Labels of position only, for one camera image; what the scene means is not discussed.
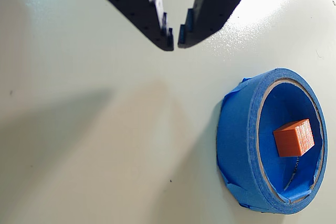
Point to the small red cube block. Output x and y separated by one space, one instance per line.
288 142

